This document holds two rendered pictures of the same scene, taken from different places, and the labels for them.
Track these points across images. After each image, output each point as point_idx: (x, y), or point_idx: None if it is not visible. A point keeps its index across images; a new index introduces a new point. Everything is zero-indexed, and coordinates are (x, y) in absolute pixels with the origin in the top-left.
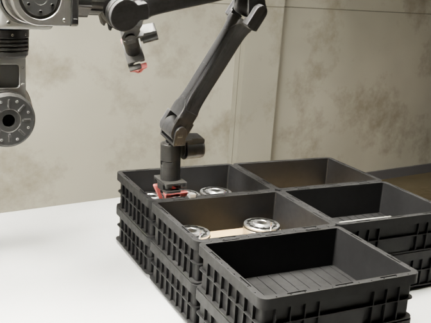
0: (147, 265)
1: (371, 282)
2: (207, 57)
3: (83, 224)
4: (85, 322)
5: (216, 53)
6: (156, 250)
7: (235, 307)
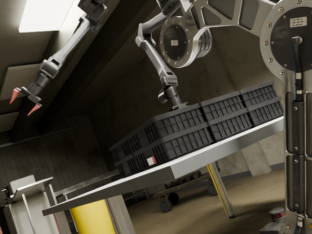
0: (208, 139)
1: None
2: (156, 53)
3: (144, 172)
4: (268, 122)
5: (157, 51)
6: (217, 120)
7: (266, 94)
